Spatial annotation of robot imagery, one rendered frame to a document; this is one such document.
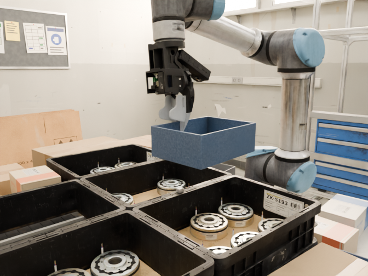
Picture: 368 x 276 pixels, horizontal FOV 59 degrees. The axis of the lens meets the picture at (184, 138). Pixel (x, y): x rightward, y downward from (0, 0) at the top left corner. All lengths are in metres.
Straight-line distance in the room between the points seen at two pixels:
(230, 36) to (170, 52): 0.33
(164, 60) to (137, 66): 3.82
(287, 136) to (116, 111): 3.46
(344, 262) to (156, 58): 0.60
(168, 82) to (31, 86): 3.21
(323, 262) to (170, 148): 0.41
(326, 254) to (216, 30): 0.66
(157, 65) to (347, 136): 2.10
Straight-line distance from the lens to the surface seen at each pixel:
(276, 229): 0.75
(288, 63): 1.07
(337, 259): 0.83
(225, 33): 1.03
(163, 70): 0.73
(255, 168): 1.23
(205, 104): 4.52
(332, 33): 2.70
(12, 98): 3.83
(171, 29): 0.76
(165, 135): 0.70
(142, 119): 4.65
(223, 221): 0.92
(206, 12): 0.84
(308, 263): 0.79
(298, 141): 1.13
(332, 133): 2.73
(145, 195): 1.18
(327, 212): 1.24
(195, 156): 0.65
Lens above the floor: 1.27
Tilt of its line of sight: 12 degrees down
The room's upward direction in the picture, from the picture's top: straight up
